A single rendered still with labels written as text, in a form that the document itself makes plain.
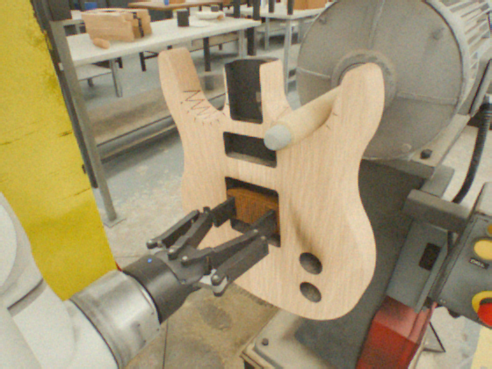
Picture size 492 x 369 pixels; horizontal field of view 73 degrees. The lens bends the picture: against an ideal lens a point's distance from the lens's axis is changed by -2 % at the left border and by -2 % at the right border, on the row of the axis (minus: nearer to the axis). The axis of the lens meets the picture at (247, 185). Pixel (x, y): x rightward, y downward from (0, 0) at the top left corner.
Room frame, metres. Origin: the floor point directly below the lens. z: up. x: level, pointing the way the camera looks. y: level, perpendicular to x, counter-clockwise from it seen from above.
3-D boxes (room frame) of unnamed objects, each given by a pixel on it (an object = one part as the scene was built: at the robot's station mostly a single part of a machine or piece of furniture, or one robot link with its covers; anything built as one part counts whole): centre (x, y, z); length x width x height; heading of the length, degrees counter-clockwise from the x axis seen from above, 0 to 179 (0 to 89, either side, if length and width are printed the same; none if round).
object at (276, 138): (0.31, -0.03, 1.25); 0.02 x 0.02 x 0.02; 51
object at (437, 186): (0.56, -0.38, 1.02); 0.13 x 0.04 x 0.04; 141
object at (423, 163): (0.69, -0.33, 1.11); 0.36 x 0.24 x 0.04; 141
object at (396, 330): (0.59, -0.46, 0.49); 0.25 x 0.12 x 0.37; 141
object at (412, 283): (0.59, -0.45, 0.93); 0.15 x 0.10 x 0.55; 141
